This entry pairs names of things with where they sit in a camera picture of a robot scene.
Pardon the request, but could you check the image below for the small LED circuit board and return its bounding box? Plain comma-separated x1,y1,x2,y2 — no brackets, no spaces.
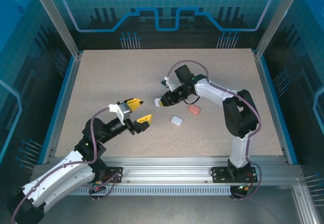
88,184,107,194
231,184,254,194

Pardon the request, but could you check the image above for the aluminium side rail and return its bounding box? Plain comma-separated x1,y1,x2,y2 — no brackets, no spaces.
37,51,84,166
253,50,299,165

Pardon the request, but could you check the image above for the white earbud charging case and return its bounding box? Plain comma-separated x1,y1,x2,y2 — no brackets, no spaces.
170,115,183,127

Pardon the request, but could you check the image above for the slotted grey cable duct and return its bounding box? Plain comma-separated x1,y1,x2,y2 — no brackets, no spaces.
54,185,232,196

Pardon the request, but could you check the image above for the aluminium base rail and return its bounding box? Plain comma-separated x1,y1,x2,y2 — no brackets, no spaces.
32,155,303,187

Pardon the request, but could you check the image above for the aluminium corner frame rail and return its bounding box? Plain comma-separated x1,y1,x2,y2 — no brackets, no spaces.
292,183,317,224

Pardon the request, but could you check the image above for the aluminium frame post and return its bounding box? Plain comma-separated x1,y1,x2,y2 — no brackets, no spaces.
254,0,306,59
28,0,83,59

